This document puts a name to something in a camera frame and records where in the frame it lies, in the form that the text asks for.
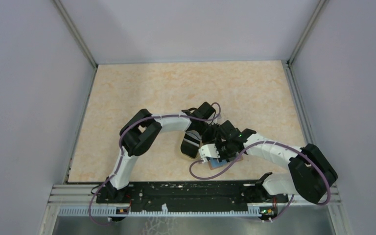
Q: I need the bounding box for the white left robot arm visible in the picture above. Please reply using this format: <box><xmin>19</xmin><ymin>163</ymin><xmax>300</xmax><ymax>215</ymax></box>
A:
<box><xmin>105</xmin><ymin>102</ymin><xmax>221</xmax><ymax>203</ymax></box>

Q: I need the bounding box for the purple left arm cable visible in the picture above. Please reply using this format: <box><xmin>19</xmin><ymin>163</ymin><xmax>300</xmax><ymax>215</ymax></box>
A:
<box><xmin>89</xmin><ymin>102</ymin><xmax>222</xmax><ymax>227</ymax></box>

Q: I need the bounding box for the white slotted cable duct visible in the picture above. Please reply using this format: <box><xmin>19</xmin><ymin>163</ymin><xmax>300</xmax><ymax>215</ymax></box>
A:
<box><xmin>58</xmin><ymin>204</ymin><xmax>262</xmax><ymax>217</ymax></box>

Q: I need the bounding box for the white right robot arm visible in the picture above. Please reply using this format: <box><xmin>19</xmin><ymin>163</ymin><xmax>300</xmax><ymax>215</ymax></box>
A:
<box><xmin>215</xmin><ymin>121</ymin><xmax>338</xmax><ymax>205</ymax></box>

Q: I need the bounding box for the beige oval tray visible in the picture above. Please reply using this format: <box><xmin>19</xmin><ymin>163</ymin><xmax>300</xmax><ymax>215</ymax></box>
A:
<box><xmin>180</xmin><ymin>130</ymin><xmax>202</xmax><ymax>159</ymax></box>

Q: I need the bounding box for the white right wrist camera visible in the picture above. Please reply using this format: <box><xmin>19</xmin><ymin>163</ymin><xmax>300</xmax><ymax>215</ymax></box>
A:
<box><xmin>198</xmin><ymin>143</ymin><xmax>220</xmax><ymax>163</ymax></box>

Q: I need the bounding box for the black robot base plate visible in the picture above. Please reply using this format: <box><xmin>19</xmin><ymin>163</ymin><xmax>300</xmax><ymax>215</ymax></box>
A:
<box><xmin>96</xmin><ymin>180</ymin><xmax>289</xmax><ymax>212</ymax></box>

